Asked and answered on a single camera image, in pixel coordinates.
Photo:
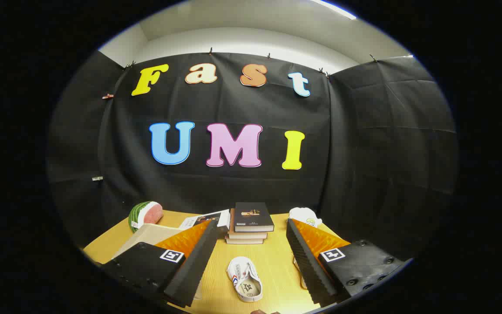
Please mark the watermelon slice toy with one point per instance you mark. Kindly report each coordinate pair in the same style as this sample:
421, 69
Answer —
146, 213

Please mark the white canvas shoe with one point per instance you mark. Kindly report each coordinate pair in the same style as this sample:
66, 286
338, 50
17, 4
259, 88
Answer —
298, 268
240, 268

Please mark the red cloth clip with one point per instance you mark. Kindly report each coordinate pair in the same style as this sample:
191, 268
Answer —
107, 96

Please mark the beige fabric storage box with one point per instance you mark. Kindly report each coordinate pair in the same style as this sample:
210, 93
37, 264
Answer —
146, 235

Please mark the white plush toy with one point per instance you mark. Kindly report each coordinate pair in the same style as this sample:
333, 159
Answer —
305, 216

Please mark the white portrait cover book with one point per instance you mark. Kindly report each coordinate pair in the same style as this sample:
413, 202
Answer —
207, 218

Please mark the brown hardcover book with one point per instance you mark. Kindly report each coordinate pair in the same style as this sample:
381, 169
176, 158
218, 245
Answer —
244, 241
246, 235

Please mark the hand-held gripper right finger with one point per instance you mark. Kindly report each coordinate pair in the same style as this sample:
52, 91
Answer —
310, 270

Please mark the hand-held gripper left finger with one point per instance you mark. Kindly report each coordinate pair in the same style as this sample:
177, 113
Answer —
194, 266

